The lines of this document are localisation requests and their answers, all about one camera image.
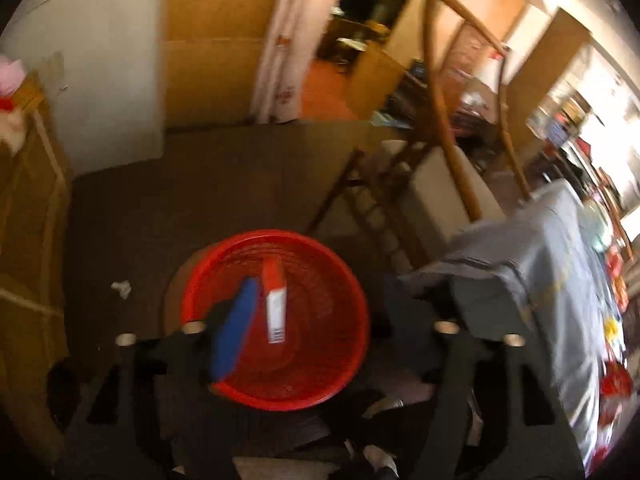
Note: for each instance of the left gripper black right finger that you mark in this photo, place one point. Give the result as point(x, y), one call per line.
point(492, 415)

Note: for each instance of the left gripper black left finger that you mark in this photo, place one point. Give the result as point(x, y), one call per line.
point(151, 415)

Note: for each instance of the red and white carton box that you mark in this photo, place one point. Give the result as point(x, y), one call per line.
point(275, 291)

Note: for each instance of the red plastic trash basket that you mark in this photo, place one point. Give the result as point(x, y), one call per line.
point(326, 326)

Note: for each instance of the light blue tablecloth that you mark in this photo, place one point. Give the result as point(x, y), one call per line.
point(537, 274)

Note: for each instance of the pale green ceramic lidded pot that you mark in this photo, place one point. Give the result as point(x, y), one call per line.
point(598, 225)

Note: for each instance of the near wooden armchair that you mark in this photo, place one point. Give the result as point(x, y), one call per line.
point(413, 196)

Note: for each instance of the pink floral door curtain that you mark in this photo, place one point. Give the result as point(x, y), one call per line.
point(294, 33)

